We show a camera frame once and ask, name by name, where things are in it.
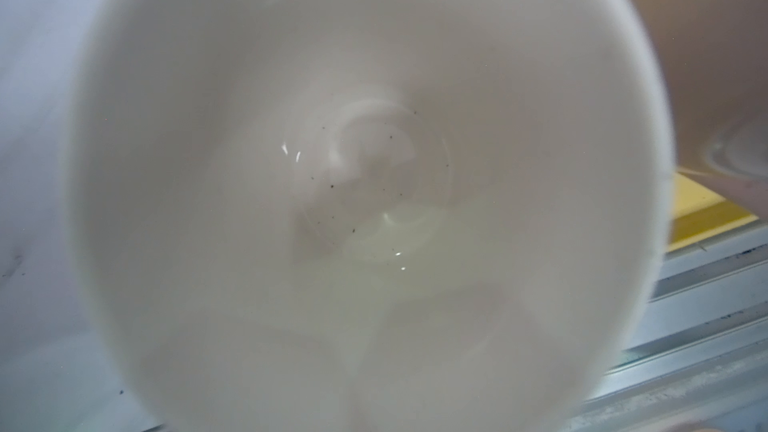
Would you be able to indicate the purple handle mug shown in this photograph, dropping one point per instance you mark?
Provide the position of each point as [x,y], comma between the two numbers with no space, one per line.
[367,215]

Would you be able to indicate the yellow tray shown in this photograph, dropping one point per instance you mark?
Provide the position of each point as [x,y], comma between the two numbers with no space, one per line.
[699,216]

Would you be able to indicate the aluminium rail base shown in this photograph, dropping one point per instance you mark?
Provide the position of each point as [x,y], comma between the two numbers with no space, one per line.
[698,359]

